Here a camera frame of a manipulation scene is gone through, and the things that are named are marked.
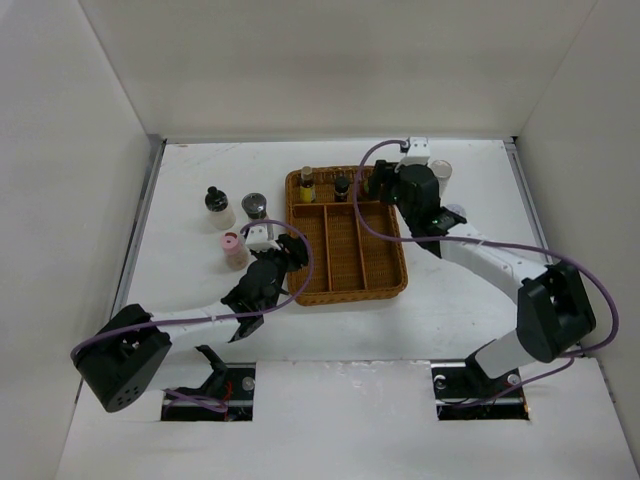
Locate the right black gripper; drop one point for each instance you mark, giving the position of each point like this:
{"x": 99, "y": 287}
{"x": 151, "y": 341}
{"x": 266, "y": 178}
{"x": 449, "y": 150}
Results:
{"x": 383, "y": 173}

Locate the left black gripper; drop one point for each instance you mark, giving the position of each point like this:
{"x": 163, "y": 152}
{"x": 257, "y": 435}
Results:
{"x": 294, "y": 254}

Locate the yellow-cap brown sauce bottle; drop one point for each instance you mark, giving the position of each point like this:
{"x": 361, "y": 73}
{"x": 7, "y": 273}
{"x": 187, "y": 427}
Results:
{"x": 367, "y": 190}

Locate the small dark-lid pepper shaker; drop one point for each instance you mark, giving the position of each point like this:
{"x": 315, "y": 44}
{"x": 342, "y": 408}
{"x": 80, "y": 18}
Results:
{"x": 341, "y": 188}

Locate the tall silver-lid bead jar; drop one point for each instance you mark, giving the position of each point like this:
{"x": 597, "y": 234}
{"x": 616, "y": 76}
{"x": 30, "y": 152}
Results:
{"x": 442, "y": 171}

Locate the small gold-cap yellow bottle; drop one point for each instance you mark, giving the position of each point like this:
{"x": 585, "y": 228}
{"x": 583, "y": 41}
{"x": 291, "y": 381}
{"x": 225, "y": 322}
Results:
{"x": 307, "y": 185}

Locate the white-lid red-label jar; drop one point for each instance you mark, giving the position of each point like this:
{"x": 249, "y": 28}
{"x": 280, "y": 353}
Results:
{"x": 457, "y": 209}

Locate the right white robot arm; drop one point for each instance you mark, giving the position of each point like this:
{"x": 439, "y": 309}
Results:
{"x": 553, "y": 311}

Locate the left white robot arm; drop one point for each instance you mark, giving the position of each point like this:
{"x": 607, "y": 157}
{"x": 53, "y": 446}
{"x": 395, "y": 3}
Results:
{"x": 120, "y": 362}

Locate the brown wicker divided basket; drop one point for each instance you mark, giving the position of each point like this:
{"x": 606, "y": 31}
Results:
{"x": 350, "y": 264}

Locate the pink-lid spice jar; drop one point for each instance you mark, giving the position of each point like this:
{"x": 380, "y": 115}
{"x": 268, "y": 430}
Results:
{"x": 235, "y": 252}

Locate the chrome-top glass shaker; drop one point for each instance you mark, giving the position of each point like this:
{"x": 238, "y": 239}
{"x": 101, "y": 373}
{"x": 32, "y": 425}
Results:
{"x": 255, "y": 206}

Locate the black-stopper glass bottle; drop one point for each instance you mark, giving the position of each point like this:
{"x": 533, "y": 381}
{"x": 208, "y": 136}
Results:
{"x": 221, "y": 213}

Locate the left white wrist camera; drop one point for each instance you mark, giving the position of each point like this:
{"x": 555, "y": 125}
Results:
{"x": 258, "y": 239}

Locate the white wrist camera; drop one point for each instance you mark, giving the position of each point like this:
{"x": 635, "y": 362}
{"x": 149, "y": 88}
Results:
{"x": 258, "y": 239}
{"x": 416, "y": 151}

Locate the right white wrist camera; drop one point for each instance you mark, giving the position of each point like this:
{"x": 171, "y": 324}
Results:
{"x": 416, "y": 151}

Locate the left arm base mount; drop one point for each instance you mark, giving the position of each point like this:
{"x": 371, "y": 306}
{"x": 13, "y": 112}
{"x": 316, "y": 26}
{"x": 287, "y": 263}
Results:
{"x": 227, "y": 395}

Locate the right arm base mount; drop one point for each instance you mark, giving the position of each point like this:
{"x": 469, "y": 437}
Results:
{"x": 462, "y": 394}

